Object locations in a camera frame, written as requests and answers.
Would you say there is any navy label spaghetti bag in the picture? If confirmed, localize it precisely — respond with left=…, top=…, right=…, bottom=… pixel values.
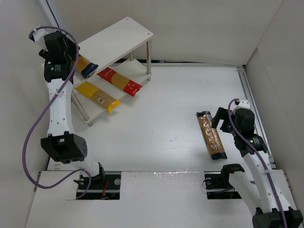
left=76, top=55, right=99, bottom=79

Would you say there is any clear navy-end spaghetti bag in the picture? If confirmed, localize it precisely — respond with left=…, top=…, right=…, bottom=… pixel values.
left=196, top=111, right=227, bottom=160

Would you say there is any yellow spaghetti bag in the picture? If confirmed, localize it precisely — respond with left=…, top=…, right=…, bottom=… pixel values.
left=75, top=81, right=121, bottom=114

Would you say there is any red spaghetti bag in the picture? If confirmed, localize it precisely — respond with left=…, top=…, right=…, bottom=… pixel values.
left=97, top=67, right=142, bottom=97

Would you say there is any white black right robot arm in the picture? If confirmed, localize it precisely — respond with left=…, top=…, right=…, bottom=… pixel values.
left=212, top=107, right=304, bottom=228

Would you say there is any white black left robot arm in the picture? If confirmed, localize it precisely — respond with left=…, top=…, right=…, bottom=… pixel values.
left=39, top=31, right=107, bottom=189

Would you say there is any white two-tier shelf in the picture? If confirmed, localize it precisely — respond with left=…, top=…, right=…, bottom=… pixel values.
left=73, top=17, right=153, bottom=126

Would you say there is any aluminium frame rail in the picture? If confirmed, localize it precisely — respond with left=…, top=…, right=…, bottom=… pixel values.
left=237, top=66, right=277, bottom=169

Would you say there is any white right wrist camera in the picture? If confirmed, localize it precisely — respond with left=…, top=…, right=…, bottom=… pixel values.
left=233, top=99, right=250, bottom=112

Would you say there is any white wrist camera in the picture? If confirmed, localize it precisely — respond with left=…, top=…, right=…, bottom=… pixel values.
left=233, top=99, right=250, bottom=112
left=29, top=26, right=55, bottom=50

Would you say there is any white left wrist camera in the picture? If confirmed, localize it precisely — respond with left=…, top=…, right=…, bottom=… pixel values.
left=29, top=26, right=55, bottom=50

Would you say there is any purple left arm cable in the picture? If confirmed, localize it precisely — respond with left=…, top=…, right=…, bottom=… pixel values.
left=22, top=27, right=92, bottom=200

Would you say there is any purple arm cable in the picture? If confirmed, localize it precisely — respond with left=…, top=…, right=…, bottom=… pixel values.
left=22, top=27, right=92, bottom=200
left=228, top=98, right=289, bottom=228

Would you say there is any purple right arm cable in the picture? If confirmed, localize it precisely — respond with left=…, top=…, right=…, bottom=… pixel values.
left=228, top=98, right=289, bottom=228

